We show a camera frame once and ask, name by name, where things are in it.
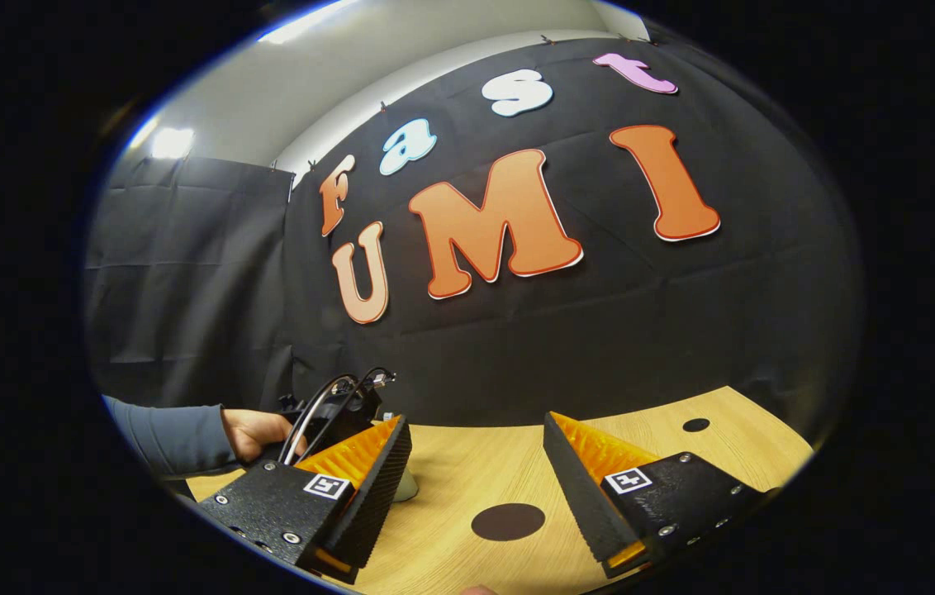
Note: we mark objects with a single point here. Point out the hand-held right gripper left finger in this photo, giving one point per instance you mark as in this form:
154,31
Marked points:
377,496

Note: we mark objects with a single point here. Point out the black backdrop cloth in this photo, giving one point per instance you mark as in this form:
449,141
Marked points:
600,330

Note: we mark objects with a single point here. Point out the wooden desktop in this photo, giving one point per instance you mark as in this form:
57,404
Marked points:
476,463

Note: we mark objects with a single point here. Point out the dark brown round coaster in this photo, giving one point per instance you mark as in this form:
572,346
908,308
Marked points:
508,521

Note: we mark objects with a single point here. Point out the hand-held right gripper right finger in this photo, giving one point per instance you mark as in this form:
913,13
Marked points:
579,496

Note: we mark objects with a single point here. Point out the ceiling light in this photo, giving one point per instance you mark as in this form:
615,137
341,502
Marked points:
173,142

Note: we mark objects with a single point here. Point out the pale blue cup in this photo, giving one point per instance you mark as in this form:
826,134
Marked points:
406,489

